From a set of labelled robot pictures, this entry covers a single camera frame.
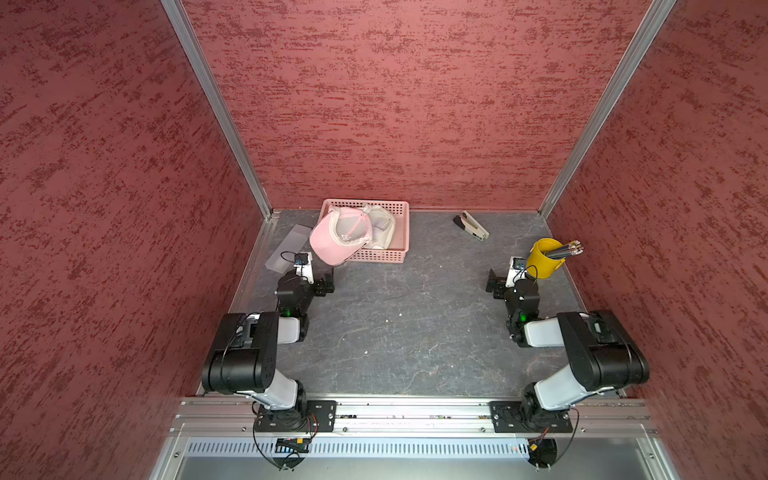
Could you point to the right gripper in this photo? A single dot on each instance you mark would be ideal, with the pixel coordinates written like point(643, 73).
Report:
point(499, 283)

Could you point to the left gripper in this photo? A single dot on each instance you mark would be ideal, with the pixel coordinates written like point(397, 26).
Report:
point(320, 288)

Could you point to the pink baseball cap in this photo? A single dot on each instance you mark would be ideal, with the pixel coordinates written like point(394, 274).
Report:
point(341, 233)

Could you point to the cream baseball cap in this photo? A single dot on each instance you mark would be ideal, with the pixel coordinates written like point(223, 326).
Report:
point(383, 227)

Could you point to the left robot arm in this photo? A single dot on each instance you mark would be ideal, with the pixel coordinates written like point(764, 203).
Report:
point(242, 360)

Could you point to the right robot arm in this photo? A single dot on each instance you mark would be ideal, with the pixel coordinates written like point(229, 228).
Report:
point(601, 357)

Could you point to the yellow pencil cup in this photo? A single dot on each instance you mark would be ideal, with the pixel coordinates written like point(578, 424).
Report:
point(538, 264)

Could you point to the clear plastic box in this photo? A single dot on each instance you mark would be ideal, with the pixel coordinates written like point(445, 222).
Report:
point(282, 259)

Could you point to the pink perforated plastic basket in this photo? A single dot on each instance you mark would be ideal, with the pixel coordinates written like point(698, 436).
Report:
point(400, 243)

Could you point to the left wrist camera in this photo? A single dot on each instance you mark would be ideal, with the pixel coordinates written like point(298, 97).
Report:
point(303, 266)

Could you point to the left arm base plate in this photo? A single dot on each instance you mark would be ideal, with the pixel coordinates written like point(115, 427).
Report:
point(313, 416)

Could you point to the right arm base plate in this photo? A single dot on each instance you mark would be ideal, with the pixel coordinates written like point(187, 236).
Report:
point(523, 417)

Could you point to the aluminium front rail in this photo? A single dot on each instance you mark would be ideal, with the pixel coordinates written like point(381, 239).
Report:
point(416, 416)

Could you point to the right corner aluminium post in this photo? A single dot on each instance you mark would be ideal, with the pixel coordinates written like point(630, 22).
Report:
point(646, 32)

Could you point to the corner aluminium post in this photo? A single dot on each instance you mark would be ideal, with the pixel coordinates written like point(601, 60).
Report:
point(646, 32)
point(193, 50)

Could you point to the left corner aluminium post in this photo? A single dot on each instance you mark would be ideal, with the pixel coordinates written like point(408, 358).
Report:
point(193, 50)

